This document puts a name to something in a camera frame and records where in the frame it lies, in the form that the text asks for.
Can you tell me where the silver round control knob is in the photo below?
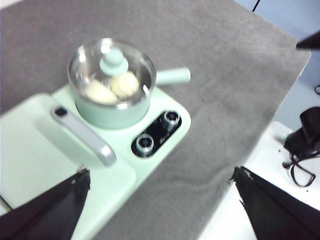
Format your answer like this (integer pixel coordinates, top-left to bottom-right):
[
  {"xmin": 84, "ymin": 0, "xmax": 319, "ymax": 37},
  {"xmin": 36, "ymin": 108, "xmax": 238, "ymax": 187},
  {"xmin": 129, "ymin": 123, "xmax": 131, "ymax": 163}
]
[
  {"xmin": 135, "ymin": 133, "xmax": 155, "ymax": 153},
  {"xmin": 163, "ymin": 111, "xmax": 181, "ymax": 128}
]

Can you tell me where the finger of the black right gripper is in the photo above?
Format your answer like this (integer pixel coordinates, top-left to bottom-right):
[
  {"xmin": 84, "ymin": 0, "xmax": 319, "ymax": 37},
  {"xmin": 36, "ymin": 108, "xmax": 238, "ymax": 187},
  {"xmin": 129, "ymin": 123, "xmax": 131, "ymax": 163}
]
[{"xmin": 296, "ymin": 32, "xmax": 320, "ymax": 50}]

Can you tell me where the glass pot lid green knob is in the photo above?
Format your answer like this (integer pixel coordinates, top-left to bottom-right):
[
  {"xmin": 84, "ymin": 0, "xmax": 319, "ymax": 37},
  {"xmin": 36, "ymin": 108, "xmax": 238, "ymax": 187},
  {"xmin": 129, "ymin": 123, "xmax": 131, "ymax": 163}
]
[{"xmin": 67, "ymin": 37, "xmax": 155, "ymax": 109}]

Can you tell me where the black looped cable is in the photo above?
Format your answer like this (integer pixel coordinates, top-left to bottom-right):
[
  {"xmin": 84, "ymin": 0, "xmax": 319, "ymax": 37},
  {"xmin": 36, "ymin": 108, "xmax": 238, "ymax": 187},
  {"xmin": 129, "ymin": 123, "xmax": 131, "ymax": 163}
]
[{"xmin": 282, "ymin": 149, "xmax": 317, "ymax": 188}]

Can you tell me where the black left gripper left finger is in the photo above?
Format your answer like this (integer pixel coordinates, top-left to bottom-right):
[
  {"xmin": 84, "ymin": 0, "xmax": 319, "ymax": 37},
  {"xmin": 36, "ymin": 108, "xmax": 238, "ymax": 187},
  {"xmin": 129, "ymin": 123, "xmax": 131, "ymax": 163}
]
[{"xmin": 0, "ymin": 167, "xmax": 91, "ymax": 240}]

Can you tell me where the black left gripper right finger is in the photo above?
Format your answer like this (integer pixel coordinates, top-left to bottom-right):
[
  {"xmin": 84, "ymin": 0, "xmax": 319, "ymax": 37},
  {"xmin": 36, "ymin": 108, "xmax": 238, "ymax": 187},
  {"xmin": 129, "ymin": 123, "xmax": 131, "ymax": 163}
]
[{"xmin": 229, "ymin": 166, "xmax": 320, "ymax": 240}]

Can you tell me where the white rectangular steamed bun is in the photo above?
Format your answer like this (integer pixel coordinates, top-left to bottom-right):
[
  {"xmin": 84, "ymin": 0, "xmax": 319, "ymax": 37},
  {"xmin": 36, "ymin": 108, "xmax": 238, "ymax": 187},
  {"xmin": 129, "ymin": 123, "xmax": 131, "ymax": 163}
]
[{"xmin": 84, "ymin": 78, "xmax": 120, "ymax": 105}]

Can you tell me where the mint green breakfast machine base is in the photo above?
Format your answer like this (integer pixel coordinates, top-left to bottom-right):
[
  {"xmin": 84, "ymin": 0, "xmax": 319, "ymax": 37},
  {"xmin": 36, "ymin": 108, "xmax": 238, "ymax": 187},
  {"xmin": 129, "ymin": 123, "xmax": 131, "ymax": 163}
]
[{"xmin": 0, "ymin": 84, "xmax": 192, "ymax": 240}]

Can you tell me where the mint green pot with handle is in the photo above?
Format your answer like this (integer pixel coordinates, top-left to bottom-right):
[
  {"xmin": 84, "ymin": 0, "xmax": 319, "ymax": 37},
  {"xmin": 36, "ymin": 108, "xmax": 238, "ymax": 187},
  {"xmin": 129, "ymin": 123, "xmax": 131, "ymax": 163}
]
[{"xmin": 67, "ymin": 37, "xmax": 192, "ymax": 130}]

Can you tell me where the black glossy control panel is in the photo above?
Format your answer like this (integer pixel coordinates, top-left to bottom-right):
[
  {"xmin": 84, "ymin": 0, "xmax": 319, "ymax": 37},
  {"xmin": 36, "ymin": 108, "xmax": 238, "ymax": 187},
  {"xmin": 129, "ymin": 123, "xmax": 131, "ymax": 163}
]
[{"xmin": 131, "ymin": 109, "xmax": 183, "ymax": 159}]

